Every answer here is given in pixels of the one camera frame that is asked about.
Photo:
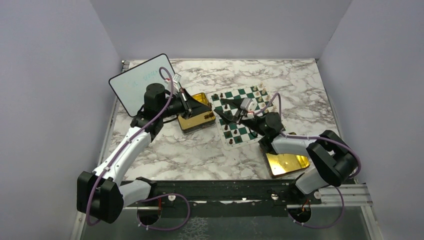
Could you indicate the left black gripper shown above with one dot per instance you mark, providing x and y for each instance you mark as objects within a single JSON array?
[{"x": 193, "y": 106}]

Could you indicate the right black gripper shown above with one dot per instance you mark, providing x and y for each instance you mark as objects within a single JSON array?
[{"x": 235, "y": 103}]

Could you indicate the tin with dark pieces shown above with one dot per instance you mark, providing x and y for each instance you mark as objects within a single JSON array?
[{"x": 195, "y": 123}]

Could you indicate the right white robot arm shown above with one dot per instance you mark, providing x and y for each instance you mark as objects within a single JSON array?
[{"x": 334, "y": 161}]

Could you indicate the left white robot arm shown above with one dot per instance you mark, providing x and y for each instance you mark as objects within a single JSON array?
[{"x": 100, "y": 193}]

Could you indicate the dark pieces in tin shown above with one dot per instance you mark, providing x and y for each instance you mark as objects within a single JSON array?
[{"x": 209, "y": 115}]

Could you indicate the green white chess board mat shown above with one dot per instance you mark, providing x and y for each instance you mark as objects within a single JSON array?
[{"x": 248, "y": 136}]

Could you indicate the white chess pieces group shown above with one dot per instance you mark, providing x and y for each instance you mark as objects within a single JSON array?
[{"x": 260, "y": 95}]

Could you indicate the small whiteboard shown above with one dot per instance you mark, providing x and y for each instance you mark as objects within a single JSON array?
[{"x": 131, "y": 85}]

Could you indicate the empty gold tin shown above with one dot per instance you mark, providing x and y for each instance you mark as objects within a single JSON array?
[{"x": 285, "y": 155}]

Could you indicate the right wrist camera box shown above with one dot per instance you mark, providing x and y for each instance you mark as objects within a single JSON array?
[{"x": 248, "y": 107}]

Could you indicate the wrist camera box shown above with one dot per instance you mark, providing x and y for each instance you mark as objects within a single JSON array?
[
  {"x": 176, "y": 82},
  {"x": 248, "y": 107}
]

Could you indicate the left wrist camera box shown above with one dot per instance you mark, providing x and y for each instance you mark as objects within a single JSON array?
[{"x": 176, "y": 82}]

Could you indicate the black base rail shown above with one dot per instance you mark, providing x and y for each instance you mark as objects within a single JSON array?
[{"x": 224, "y": 198}]

